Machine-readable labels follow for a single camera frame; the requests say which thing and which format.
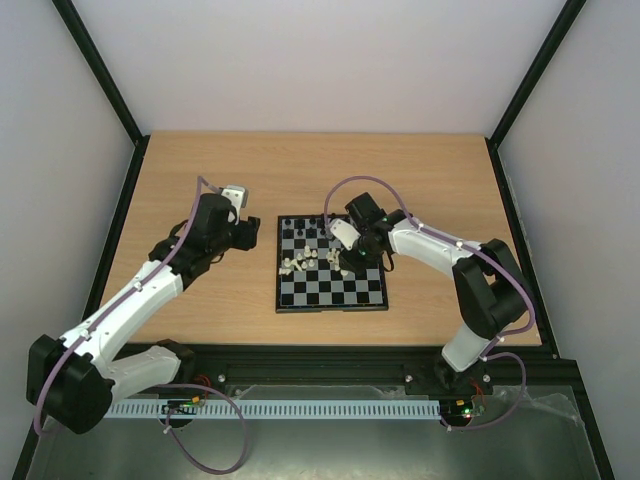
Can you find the black aluminium rail base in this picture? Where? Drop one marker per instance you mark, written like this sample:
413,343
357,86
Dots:
230,367

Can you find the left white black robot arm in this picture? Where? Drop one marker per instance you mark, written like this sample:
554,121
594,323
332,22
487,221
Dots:
76,378

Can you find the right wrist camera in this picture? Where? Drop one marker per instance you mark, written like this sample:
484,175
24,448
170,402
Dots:
344,232

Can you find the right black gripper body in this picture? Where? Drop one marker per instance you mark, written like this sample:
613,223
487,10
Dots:
350,258

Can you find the right black frame post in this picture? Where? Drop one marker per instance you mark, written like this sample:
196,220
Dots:
563,23

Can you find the left black frame post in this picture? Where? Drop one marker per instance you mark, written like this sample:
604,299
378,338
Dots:
75,25

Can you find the black silver chess board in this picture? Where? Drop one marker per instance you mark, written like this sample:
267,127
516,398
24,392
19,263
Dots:
309,278

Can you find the pile of white pieces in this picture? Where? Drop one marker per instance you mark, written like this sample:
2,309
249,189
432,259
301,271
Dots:
312,260

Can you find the black frame post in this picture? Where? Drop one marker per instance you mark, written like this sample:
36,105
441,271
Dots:
75,25
563,23

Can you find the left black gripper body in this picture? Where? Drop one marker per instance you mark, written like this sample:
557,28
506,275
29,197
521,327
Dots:
246,242

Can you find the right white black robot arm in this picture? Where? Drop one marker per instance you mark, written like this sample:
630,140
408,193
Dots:
490,288

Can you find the white slotted cable duct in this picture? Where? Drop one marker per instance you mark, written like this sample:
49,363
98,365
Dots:
212,409

